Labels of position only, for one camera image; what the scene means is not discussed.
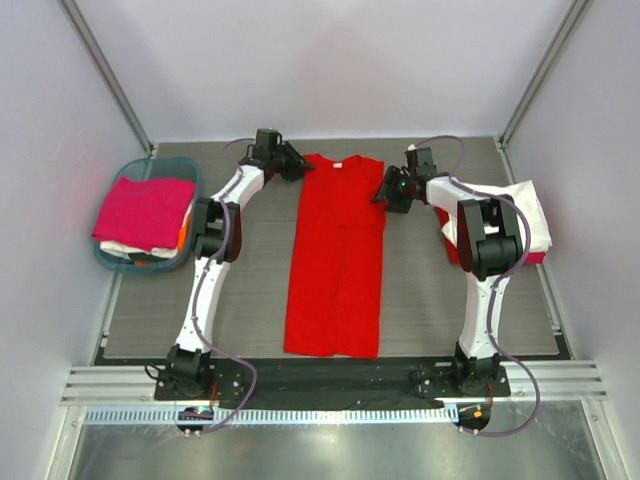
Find folded white t-shirt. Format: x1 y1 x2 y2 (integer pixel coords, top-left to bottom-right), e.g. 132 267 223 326
448 181 552 253

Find left aluminium frame post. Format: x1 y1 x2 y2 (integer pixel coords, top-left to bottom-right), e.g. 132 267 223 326
58 0 154 157

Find folded red t-shirt in stack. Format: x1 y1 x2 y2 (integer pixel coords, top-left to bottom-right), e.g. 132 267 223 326
434 207 459 265

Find folded pink t-shirt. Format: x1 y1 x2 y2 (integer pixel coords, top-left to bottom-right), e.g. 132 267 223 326
91 176 196 252

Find slotted cable duct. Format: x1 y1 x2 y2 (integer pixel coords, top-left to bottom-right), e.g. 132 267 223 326
84 405 458 426

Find right aluminium frame post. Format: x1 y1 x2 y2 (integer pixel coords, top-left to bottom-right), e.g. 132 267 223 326
497 0 596 149

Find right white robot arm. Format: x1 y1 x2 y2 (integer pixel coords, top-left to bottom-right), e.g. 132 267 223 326
372 145 530 396

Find orange t-shirt in basket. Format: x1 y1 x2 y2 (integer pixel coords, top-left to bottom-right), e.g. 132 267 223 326
176 217 190 251

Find aluminium frame post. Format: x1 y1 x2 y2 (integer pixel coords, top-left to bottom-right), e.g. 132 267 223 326
58 0 154 157
497 0 596 149

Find teal plastic laundry basket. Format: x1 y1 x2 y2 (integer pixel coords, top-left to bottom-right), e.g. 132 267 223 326
91 156 202 275

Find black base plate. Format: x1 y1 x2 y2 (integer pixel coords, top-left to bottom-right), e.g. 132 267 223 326
152 357 511 411

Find folded magenta t-shirt in stack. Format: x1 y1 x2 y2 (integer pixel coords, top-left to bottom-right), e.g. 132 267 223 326
525 252 546 265

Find red t-shirt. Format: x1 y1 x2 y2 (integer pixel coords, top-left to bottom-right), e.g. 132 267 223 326
434 207 459 265
283 153 386 359

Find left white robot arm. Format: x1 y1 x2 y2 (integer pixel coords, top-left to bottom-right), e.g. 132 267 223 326
157 128 313 398

